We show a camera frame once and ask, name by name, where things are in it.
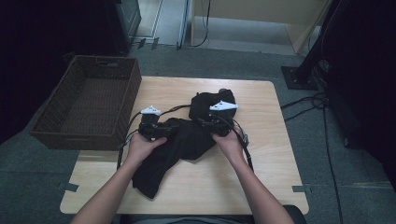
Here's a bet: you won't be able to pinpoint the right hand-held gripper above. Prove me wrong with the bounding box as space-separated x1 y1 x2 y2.
199 100 240 138

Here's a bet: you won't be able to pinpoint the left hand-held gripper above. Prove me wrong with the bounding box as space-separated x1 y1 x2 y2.
137 105 176 142

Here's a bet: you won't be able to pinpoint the black pants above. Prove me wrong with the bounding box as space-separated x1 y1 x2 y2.
131 88 237 200

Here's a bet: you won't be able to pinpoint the brown woven basket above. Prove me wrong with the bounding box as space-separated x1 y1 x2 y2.
30 55 143 152

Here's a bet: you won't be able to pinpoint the person's left hand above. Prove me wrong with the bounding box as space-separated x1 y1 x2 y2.
125 132 168 166

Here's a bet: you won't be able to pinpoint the person's right hand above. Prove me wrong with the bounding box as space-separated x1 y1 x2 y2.
212 125 248 165

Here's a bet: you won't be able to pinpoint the person's grey-blue shirt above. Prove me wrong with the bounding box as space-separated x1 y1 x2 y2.
120 214 255 224

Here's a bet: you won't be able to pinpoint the dark cabinet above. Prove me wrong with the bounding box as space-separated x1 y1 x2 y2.
104 0 143 56

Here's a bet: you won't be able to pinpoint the black chair armrest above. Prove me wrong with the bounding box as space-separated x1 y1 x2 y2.
281 204 309 224

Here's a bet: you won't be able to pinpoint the black curtain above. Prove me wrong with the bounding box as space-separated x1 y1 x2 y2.
323 0 396 194
0 0 120 146

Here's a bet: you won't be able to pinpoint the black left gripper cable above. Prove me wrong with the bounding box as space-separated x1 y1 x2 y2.
116 111 145 171

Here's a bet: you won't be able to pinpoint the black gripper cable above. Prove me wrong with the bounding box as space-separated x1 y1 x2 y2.
116 111 145 171
218 114 255 173

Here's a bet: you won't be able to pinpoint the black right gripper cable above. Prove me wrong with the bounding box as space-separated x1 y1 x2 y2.
218 114 255 173

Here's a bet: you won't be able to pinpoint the black stand with base plate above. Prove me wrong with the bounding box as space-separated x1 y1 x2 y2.
280 0 344 91

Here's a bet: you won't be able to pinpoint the black hanging cable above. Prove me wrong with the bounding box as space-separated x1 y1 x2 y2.
188 0 212 49

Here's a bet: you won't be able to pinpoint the white metal rail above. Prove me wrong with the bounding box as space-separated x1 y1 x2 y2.
177 0 191 51

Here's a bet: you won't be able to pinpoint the long black floor cable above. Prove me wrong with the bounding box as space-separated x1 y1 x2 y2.
321 102 344 224

